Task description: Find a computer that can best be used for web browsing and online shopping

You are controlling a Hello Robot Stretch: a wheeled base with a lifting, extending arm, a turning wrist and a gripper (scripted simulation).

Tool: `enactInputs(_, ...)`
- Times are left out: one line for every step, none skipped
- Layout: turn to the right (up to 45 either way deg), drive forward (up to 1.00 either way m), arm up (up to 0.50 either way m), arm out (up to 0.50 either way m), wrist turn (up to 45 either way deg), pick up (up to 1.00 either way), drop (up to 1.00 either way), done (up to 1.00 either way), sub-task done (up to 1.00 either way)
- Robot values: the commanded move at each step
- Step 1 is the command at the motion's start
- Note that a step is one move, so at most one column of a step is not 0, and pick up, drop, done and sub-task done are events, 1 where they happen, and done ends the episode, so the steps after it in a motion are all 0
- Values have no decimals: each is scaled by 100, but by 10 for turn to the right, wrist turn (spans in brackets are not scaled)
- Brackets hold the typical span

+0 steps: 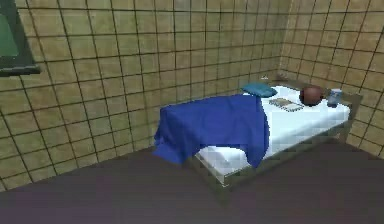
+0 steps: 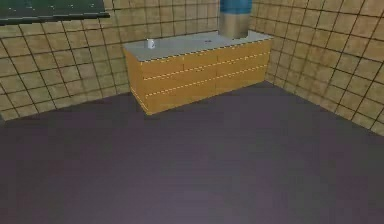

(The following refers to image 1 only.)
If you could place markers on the brown ball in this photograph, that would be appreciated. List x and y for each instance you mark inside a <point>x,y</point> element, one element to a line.
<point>311,95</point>

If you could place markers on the white bed with grey frame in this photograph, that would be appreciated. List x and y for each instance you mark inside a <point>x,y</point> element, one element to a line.
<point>300,123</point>

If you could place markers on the teal pillow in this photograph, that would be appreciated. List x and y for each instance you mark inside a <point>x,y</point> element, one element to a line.
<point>259,89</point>

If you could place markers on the blue blanket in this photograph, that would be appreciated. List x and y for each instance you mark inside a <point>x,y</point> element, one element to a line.
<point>213,125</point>

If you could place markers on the grey book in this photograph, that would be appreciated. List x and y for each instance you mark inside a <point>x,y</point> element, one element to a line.
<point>286,104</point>

